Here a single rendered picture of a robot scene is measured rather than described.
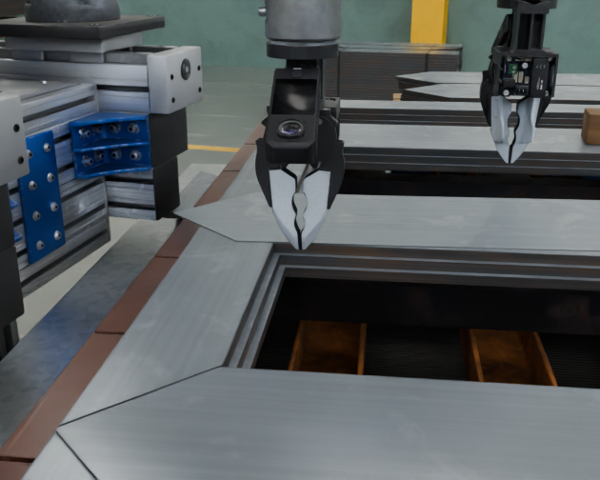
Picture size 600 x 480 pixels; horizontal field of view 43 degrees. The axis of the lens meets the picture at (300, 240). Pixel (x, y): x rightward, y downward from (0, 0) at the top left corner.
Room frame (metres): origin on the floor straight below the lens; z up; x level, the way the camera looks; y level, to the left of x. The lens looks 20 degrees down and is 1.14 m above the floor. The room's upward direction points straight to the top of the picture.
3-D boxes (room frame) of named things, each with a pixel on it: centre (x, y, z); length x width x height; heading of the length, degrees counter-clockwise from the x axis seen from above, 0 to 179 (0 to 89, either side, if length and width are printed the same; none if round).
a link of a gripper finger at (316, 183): (0.77, -0.02, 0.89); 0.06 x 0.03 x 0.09; 173
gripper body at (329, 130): (0.78, 0.00, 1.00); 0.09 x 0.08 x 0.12; 173
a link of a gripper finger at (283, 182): (0.77, 0.01, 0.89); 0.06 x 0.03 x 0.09; 173
